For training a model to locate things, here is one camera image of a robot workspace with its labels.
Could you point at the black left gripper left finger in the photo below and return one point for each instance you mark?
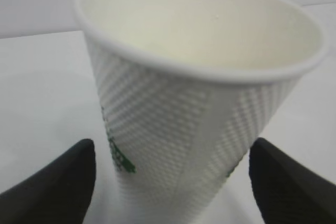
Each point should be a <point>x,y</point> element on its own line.
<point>61,192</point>

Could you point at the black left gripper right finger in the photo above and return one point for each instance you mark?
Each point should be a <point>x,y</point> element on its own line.
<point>287,192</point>

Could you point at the white paper cup green logo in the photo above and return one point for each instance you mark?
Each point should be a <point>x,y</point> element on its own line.
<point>185,89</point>

